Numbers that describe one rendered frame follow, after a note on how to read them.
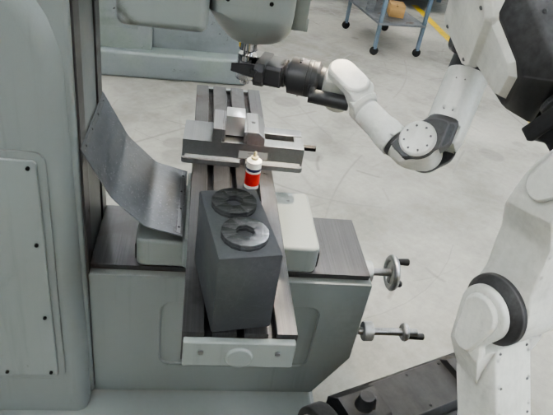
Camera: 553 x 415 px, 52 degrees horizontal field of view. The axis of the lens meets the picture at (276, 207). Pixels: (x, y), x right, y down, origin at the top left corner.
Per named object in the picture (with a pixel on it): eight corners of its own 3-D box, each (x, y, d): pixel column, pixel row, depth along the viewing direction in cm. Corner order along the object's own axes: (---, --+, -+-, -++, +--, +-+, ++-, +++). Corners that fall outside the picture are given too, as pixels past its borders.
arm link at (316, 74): (312, 51, 134) (359, 61, 133) (309, 83, 143) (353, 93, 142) (300, 85, 128) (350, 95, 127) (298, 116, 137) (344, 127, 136)
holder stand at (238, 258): (246, 256, 131) (257, 183, 119) (270, 327, 114) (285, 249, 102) (194, 259, 127) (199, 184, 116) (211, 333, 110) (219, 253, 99)
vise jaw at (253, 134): (262, 126, 171) (264, 114, 168) (264, 146, 161) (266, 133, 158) (243, 123, 170) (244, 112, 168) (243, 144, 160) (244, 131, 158)
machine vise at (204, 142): (297, 148, 177) (303, 116, 171) (301, 173, 165) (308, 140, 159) (184, 137, 173) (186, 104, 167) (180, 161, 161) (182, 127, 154)
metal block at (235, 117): (243, 127, 167) (245, 108, 164) (243, 137, 162) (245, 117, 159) (225, 125, 166) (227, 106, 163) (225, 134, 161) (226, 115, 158)
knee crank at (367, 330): (419, 332, 182) (425, 319, 179) (425, 347, 177) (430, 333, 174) (353, 329, 179) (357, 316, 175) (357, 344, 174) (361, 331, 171)
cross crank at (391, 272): (395, 274, 190) (404, 247, 183) (405, 299, 180) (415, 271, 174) (349, 272, 187) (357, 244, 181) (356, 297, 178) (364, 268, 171)
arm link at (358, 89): (345, 53, 132) (382, 89, 126) (340, 81, 140) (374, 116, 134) (322, 63, 130) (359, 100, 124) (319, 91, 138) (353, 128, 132)
